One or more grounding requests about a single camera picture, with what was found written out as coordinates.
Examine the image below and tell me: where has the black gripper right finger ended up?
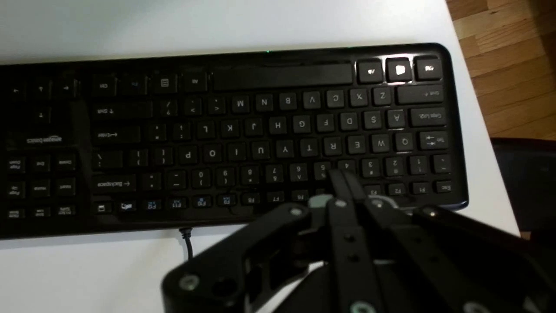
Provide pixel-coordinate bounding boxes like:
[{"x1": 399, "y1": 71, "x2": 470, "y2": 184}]
[{"x1": 342, "y1": 168, "x2": 556, "y2": 313}]

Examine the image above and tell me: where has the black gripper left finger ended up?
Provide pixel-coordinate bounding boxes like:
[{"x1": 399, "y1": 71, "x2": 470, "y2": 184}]
[{"x1": 159, "y1": 168, "x2": 373, "y2": 313}]

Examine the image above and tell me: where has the black computer keyboard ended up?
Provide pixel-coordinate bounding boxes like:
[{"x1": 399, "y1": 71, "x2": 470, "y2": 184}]
[{"x1": 0, "y1": 41, "x2": 470, "y2": 241}]

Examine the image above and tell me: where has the black keyboard cable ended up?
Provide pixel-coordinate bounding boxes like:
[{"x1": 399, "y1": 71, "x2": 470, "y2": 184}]
[{"x1": 176, "y1": 226, "x2": 199, "y2": 264}]

